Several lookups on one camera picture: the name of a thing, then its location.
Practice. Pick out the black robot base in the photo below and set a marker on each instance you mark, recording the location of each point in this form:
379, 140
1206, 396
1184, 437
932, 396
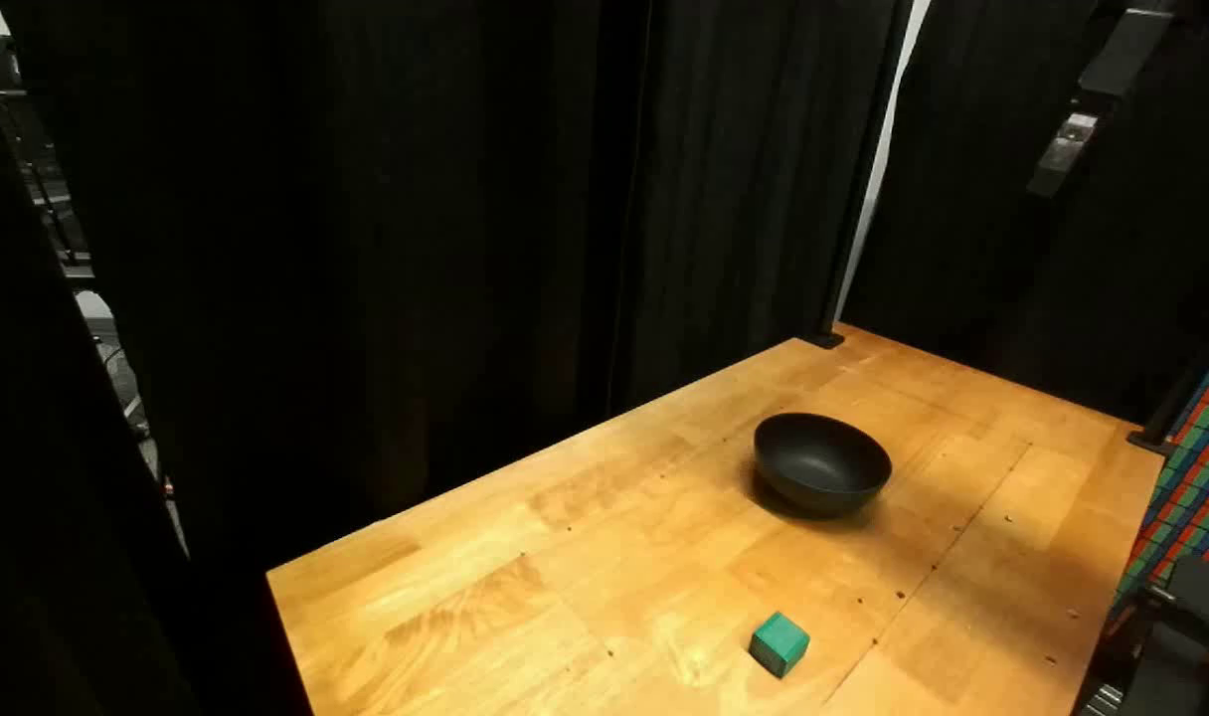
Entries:
1174, 649

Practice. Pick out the black bowl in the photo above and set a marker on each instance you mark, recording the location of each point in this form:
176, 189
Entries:
820, 459

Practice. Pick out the green cube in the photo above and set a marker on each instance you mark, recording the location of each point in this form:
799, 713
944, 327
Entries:
777, 641

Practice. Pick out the black curtain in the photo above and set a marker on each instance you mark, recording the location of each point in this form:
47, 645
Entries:
497, 199

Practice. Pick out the black table clamp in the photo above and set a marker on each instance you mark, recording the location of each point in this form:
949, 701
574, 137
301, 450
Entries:
824, 337

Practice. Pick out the white vertical pole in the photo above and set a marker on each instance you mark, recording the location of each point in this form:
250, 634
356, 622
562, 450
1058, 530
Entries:
877, 164

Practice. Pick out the colourful checkered board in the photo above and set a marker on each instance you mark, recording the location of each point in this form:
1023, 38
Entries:
1199, 482

